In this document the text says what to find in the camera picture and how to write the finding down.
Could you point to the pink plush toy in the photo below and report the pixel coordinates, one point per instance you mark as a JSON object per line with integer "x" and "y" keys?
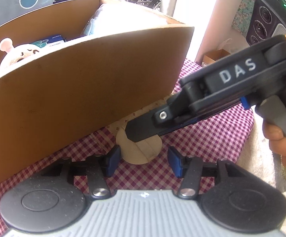
{"x": 15, "y": 54}

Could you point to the blue wet wipes pack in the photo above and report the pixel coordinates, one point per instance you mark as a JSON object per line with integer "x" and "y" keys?
{"x": 50, "y": 41}

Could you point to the brown cardboard box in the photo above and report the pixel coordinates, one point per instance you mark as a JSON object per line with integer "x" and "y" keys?
{"x": 57, "y": 97}

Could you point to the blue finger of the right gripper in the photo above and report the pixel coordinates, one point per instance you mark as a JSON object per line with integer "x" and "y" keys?
{"x": 245, "y": 103}
{"x": 159, "y": 121}

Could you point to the magenta checkered tablecloth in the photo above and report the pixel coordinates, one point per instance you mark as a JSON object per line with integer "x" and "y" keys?
{"x": 220, "y": 137}

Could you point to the beige round powder puff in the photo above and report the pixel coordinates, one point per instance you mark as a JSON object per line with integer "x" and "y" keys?
{"x": 138, "y": 153}

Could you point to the bag of blue face masks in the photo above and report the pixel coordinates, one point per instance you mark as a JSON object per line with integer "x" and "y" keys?
{"x": 110, "y": 19}

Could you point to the person's right hand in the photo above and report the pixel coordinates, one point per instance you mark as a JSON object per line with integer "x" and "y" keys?
{"x": 277, "y": 141}

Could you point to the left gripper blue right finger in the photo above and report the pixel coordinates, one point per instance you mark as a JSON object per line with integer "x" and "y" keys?
{"x": 191, "y": 170}

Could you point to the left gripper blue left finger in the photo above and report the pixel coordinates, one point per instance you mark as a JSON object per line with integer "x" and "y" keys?
{"x": 97, "y": 168}

